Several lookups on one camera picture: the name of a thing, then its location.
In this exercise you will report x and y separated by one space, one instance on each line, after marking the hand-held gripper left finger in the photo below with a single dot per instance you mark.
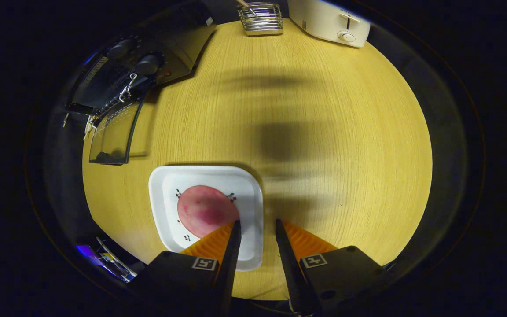
229 264

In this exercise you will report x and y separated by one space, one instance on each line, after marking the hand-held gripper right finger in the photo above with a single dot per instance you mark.
288 264

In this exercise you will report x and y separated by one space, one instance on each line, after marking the pink meat slice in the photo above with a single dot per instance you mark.
203 209

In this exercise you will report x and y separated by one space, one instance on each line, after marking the white square plate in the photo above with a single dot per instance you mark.
249 193

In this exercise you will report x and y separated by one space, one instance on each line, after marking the black toaster oven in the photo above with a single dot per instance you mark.
178 39

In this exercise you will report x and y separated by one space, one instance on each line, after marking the white pop-up toaster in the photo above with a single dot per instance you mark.
324 20

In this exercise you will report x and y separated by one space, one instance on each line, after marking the blurred white blue object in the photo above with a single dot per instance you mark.
104 259

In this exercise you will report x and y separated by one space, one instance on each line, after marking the silver metal clip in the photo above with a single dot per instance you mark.
65 119

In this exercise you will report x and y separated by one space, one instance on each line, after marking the wooden stick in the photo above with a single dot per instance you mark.
242 2

